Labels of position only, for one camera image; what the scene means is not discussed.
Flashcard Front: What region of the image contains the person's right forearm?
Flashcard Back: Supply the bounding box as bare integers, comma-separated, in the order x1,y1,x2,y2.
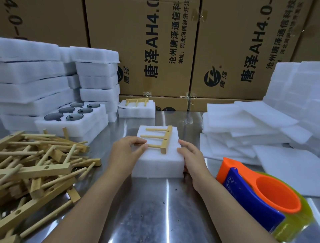
191,173,270,243

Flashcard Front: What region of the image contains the small white foam block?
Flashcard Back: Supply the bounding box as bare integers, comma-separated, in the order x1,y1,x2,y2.
118,99,156,119

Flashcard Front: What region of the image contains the pile of wooden peg racks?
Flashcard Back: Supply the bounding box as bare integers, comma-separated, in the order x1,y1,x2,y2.
0,128,102,243

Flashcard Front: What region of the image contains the person's right hand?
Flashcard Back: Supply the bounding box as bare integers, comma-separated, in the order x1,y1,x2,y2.
177,139,213,182

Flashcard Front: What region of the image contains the flat brown cardboard box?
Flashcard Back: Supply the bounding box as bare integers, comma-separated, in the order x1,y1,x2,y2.
118,94,191,112

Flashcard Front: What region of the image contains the stack of white foam blocks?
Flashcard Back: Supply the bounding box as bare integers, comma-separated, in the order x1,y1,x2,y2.
262,61,320,126
0,37,81,133
69,46,121,123

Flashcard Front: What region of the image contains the white foam tray with holes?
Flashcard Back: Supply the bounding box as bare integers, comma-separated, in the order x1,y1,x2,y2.
34,101,109,145

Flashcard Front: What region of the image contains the wooden peg rack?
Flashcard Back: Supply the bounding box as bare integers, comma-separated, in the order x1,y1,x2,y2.
140,125,173,155
125,98,149,109

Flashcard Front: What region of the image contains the person's left hand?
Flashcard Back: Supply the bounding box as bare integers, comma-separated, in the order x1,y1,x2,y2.
107,136,149,174

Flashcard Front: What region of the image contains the yellow-green tape roll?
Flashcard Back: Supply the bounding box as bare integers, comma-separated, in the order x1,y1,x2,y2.
255,171,315,242

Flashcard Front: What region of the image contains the orange and blue tape dispenser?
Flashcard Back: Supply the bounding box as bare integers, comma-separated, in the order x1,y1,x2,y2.
216,157,302,232

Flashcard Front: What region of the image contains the person's left forearm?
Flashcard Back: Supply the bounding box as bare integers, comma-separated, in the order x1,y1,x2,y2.
44,167,132,243

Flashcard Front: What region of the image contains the pile of white foam sheets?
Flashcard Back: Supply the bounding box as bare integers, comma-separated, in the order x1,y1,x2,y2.
199,101,320,199

